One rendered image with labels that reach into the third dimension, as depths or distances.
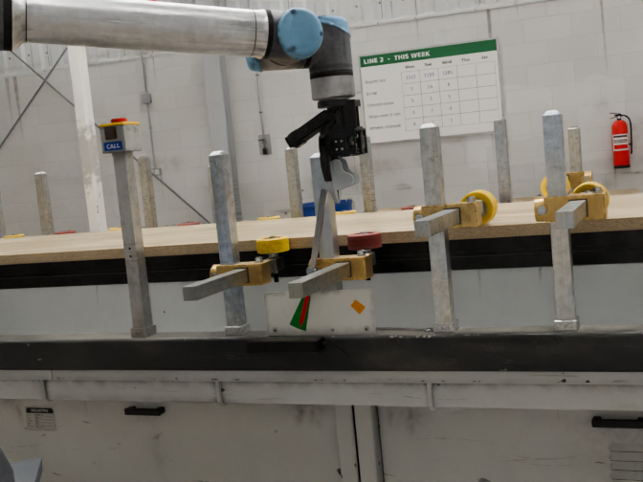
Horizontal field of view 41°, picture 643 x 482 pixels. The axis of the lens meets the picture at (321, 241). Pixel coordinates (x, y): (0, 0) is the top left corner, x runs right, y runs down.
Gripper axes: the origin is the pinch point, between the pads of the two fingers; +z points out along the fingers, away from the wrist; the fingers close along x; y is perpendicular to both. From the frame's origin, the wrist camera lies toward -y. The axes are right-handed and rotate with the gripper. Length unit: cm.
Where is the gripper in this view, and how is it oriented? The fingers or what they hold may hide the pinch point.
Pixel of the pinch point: (334, 197)
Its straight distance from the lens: 182.4
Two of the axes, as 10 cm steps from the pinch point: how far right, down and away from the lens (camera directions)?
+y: 9.2, -0.5, -3.8
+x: 3.7, -1.2, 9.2
